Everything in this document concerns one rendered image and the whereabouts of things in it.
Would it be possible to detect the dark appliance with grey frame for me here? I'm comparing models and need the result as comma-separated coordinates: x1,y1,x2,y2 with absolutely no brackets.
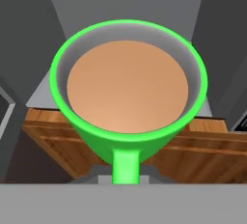
0,86,16,139

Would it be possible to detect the green cup of tea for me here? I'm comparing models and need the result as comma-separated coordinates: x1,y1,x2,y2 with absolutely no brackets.
49,19,209,185

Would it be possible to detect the black appliance with white trim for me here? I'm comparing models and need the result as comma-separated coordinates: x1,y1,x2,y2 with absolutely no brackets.
230,111,247,133

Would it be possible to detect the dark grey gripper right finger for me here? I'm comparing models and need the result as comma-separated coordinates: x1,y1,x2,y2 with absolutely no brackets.
139,164,169,184

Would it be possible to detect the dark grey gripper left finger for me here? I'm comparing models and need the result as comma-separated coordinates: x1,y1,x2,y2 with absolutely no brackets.
70,165,114,184

